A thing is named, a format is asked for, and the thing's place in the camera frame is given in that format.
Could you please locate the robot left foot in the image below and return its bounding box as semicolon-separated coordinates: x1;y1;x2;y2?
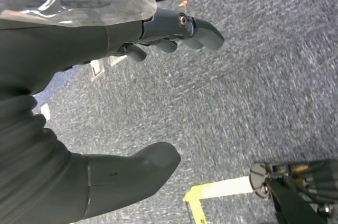
249;158;338;204

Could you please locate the yellow floor tape square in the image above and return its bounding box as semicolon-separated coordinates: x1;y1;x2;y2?
183;175;255;224

